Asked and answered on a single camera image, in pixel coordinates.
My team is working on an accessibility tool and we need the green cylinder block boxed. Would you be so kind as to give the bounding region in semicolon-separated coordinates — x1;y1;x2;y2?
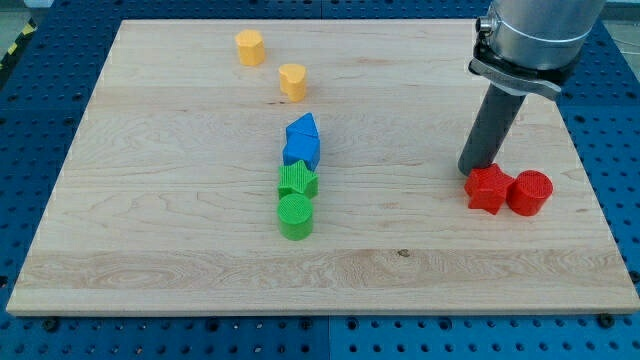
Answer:
277;194;314;241

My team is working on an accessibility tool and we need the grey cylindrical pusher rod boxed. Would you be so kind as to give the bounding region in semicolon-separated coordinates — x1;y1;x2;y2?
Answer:
457;85;526;176

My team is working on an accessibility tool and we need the green star block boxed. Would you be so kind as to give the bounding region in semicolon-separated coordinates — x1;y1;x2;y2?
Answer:
277;160;319;199

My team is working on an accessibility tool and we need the blue triangle block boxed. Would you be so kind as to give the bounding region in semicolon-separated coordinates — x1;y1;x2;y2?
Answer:
286;112;319;139

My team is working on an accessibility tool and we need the blue cube block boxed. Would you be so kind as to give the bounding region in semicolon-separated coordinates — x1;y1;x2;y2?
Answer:
282;133;321;171

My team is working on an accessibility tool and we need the light wooden board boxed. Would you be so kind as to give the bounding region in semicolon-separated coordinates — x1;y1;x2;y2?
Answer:
7;20;639;316

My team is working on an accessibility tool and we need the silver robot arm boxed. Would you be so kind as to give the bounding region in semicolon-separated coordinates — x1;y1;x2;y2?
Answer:
458;0;605;176

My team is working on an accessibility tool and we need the red cylinder block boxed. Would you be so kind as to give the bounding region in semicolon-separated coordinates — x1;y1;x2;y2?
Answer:
507;170;553;216

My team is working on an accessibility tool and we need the red star block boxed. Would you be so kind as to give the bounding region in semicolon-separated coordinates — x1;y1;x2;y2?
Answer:
464;163;515;215

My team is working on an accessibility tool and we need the yellow hexagon block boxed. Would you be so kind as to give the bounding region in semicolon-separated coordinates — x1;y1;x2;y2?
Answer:
234;29;266;66

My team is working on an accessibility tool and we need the yellow heart block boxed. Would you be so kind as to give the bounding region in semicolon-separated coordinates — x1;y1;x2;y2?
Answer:
278;63;307;102

